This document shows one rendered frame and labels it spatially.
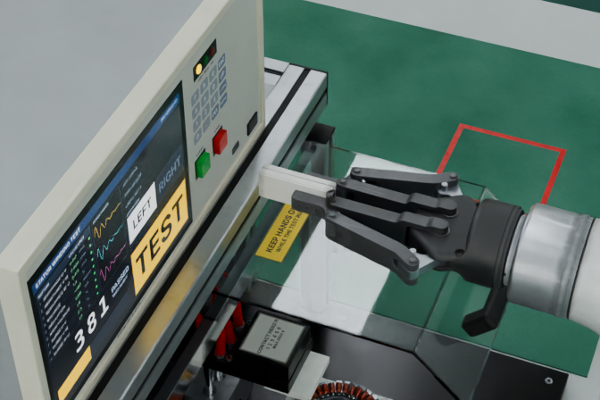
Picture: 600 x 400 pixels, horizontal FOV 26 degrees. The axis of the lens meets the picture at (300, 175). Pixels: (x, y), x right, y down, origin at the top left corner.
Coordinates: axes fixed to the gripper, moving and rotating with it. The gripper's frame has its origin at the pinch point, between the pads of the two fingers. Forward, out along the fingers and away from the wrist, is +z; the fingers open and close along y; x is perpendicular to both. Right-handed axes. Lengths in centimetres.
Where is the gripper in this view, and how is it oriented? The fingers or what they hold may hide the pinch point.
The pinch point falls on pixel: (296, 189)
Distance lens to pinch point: 117.6
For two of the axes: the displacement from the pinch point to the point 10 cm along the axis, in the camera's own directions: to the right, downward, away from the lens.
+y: 3.8, -6.2, 6.9
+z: -9.3, -2.5, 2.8
